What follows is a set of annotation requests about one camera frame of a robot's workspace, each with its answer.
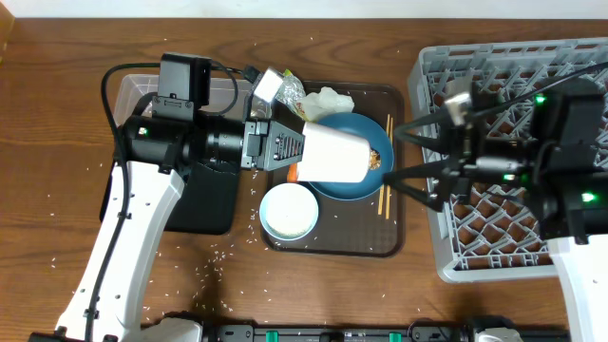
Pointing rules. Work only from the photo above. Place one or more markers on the grey dishwasher rack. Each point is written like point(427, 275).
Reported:
point(492, 238)

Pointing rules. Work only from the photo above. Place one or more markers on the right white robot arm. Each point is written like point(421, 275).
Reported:
point(564, 190)

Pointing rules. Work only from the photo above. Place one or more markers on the white napkin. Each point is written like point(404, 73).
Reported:
point(327, 101)

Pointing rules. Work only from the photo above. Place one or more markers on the wooden chopstick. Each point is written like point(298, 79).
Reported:
point(382, 188)
point(388, 188)

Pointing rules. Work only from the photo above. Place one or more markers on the foil snack wrapper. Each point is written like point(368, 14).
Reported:
point(291, 92)

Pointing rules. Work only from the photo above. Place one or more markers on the brown food scrap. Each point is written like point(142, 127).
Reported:
point(375, 160)

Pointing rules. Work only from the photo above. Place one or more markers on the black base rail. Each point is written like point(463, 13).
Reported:
point(484, 328)

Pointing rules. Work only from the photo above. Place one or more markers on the pink cup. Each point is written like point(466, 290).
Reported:
point(330, 155)

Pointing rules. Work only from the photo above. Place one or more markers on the light blue rice bowl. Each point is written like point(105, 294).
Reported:
point(288, 212)

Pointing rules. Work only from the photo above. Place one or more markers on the right wooden chopstick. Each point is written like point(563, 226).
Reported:
point(388, 188)

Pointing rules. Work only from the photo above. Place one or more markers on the dark blue plate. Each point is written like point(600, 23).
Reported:
point(376, 135)

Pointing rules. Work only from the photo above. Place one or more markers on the brown serving tray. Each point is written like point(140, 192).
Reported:
point(352, 227)

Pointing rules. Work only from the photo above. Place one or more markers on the clear plastic bin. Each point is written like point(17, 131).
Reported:
point(134, 86)

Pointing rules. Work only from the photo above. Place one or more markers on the orange carrot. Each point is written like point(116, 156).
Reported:
point(292, 173)

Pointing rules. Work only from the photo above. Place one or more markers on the black plastic tray bin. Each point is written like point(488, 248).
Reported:
point(158, 202)

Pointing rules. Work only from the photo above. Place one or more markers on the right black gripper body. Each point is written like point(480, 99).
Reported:
point(458, 159)

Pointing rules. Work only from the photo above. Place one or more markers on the left wooden chopstick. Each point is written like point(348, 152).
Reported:
point(382, 188)

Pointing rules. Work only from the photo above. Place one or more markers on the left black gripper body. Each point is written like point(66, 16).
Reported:
point(256, 145)

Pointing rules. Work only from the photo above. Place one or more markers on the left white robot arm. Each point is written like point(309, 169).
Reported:
point(156, 158)

